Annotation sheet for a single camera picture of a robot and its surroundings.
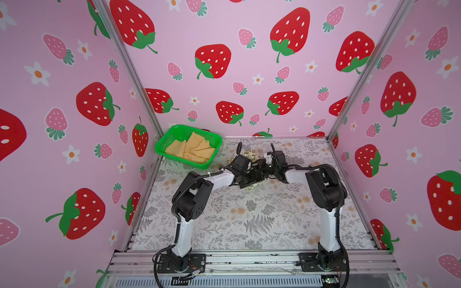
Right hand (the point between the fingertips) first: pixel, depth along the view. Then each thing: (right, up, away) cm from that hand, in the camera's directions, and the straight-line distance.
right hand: (247, 168), depth 98 cm
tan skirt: (-32, +11, +13) cm, 36 cm away
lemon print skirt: (+5, +6, +10) cm, 12 cm away
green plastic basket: (-44, +23, +23) cm, 54 cm away
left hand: (+8, -7, -2) cm, 10 cm away
